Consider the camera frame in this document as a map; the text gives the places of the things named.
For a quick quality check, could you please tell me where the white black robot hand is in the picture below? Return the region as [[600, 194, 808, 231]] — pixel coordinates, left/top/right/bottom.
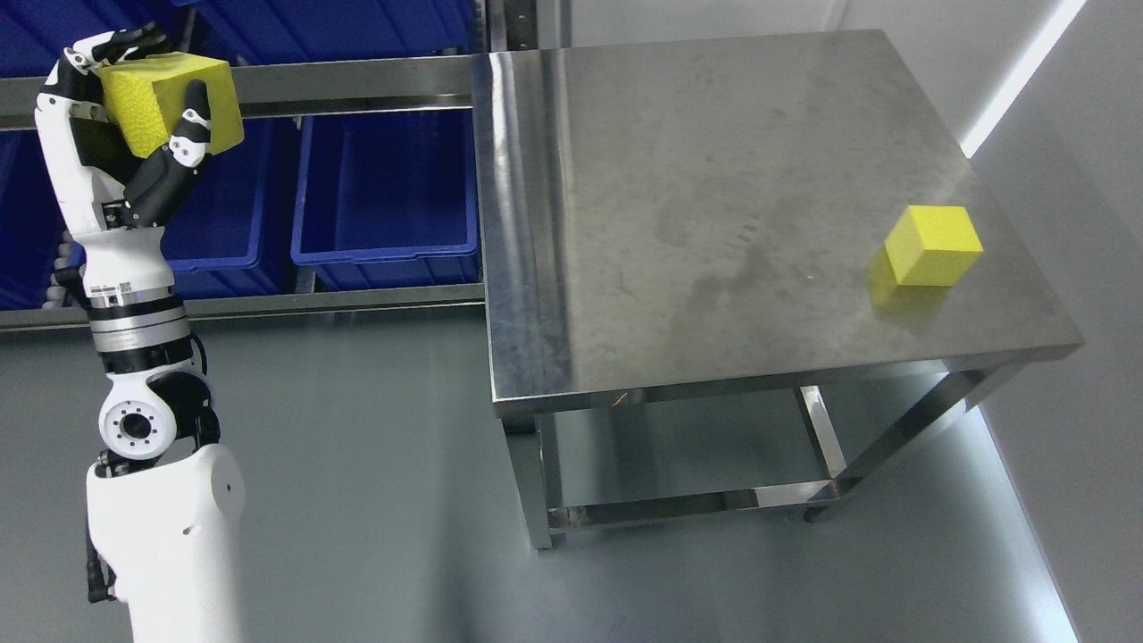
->
[[34, 23, 211, 308]]

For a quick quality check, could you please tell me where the yellow foam block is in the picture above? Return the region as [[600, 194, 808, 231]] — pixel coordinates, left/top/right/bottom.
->
[[884, 204, 984, 288], [98, 53, 245, 159]]

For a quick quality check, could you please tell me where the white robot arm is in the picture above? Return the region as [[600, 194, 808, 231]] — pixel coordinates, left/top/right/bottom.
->
[[53, 267, 248, 642]]

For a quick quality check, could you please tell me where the blue bin upper shelf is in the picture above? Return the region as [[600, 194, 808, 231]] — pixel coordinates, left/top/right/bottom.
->
[[176, 1, 475, 65]]

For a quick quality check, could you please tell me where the metal shelf rack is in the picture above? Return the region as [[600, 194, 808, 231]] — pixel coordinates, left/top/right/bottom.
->
[[1, 1, 538, 333]]

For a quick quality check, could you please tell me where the blue bin lower left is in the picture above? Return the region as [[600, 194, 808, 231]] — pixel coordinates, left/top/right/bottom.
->
[[161, 119, 301, 300]]

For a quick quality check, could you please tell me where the blue bin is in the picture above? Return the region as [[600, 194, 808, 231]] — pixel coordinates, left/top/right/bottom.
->
[[1, 1, 187, 78], [161, 119, 301, 300], [290, 110, 481, 292]]

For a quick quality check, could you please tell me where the blue bin upper far left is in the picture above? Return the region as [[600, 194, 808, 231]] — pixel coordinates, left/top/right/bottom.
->
[[1, 1, 187, 78]]

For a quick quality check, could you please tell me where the blue bin lower right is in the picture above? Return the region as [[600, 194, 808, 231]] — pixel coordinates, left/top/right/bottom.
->
[[290, 110, 481, 292]]

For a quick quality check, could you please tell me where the stainless steel table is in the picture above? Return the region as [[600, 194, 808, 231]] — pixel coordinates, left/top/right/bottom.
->
[[472, 29, 1084, 550]]

